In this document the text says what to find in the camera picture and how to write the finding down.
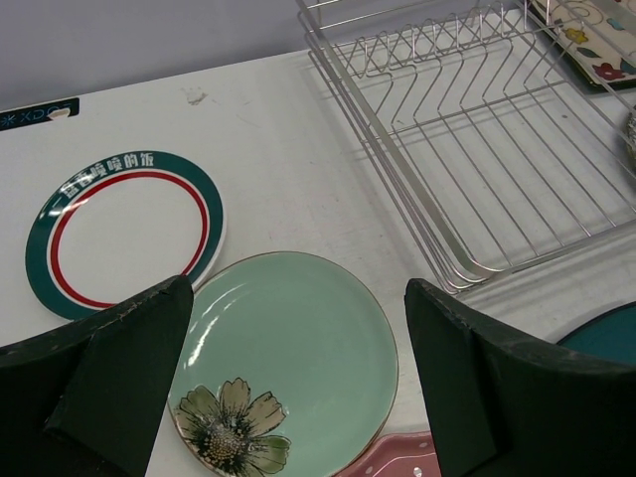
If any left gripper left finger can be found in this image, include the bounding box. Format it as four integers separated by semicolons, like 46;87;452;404
1;275;193;476

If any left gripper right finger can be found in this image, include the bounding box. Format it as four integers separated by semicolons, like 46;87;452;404
404;278;635;476

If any wire dish rack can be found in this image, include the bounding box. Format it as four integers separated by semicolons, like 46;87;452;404
298;1;635;293

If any speckled round plate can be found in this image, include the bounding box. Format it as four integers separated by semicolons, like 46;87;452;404
625;111;636;165

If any pink dotted plate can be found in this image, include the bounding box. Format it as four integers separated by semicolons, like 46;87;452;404
337;432;441;477

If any teal square plate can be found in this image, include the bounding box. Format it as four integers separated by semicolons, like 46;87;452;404
557;302;636;365

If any white plate green rim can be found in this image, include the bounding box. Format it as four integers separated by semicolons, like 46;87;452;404
25;150;228;320

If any mint green flower plate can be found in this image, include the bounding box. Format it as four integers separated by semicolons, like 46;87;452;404
168;251;398;476

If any left blue table label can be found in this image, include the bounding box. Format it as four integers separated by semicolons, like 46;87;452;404
0;97;80;131

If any cream floral square plate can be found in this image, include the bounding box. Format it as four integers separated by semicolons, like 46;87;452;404
523;1;635;91

